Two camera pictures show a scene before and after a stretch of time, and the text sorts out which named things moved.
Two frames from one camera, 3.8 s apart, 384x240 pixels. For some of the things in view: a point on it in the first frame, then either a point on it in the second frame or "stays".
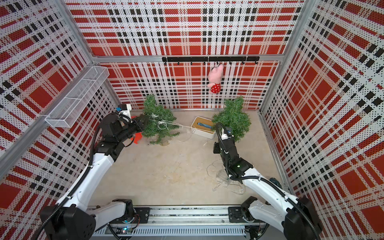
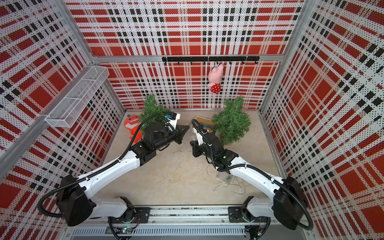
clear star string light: x=164 y=125 to x=164 y=141
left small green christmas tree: x=161 y=123 stays
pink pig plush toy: x=215 y=77 stays
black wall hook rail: x=212 y=58 stays
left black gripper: x=140 y=126 to x=179 y=133
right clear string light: x=217 y=170 stays
